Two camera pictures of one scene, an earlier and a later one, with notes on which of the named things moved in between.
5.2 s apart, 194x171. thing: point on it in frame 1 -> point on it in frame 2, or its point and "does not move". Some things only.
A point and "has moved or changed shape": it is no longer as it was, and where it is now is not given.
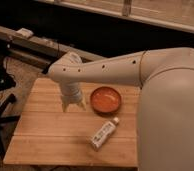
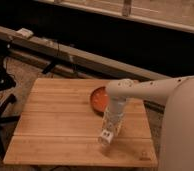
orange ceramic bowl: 105,100 does not move
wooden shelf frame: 183,15 does not move
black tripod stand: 0,80 does not move
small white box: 25,32 does not move
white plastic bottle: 104,134 has moved or changed shape
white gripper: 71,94 -> 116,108
